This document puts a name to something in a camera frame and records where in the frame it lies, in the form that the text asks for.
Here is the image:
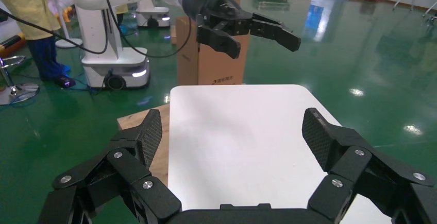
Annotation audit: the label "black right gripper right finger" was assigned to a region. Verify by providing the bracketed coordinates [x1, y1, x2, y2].
[301, 107, 437, 224]

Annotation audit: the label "white robot body and base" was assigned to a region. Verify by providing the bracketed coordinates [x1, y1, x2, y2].
[73, 0, 152, 91]

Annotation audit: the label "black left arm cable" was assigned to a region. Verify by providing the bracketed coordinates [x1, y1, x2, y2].
[0, 8, 113, 55]
[99, 0, 194, 59]

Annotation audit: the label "wooden board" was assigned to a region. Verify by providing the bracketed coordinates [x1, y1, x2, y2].
[117, 104, 172, 186]

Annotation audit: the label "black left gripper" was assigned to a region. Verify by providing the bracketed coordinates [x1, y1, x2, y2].
[182, 0, 302, 60]

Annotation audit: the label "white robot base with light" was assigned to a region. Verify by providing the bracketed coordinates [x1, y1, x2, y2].
[136, 0, 172, 29]

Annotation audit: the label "orange and black object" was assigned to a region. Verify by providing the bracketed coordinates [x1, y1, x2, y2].
[0, 32, 27, 59]

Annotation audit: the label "chrome stool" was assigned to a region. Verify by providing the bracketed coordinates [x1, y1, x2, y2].
[0, 55, 41, 106]

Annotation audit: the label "tall brown cardboard carton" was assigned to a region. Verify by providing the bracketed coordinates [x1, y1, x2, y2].
[175, 0, 250, 86]

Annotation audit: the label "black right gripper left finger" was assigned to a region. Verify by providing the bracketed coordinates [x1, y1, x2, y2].
[37, 109, 182, 224]

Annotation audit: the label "person yellow coat blue trousers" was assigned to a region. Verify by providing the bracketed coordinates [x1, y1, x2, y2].
[0, 0, 72, 89]

